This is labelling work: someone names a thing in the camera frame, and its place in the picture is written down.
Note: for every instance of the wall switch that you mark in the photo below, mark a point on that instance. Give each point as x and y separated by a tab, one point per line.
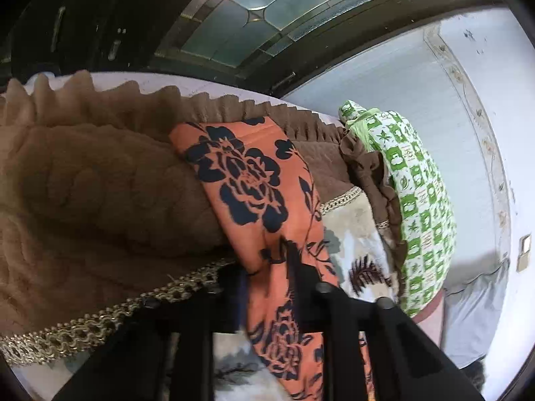
524	253

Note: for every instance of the orange floral garment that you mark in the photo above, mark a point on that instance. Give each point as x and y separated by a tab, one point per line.
250	183

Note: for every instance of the light grey sheet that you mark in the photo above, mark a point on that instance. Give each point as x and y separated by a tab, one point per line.
472	309

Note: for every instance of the pink pillow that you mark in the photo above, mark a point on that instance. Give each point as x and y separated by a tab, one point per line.
430	321

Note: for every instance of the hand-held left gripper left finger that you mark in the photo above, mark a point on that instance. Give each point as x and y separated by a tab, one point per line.
239	296

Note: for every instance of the brown ruffled fleece blanket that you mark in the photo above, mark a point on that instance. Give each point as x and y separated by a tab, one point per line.
96	183

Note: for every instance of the green checked pillow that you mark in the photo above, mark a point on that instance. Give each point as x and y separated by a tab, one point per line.
422	217

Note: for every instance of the leaf printed blanket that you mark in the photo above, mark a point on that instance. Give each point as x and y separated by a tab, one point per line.
355	234

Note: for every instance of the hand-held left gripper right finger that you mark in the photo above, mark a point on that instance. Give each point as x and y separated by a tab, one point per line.
299	284

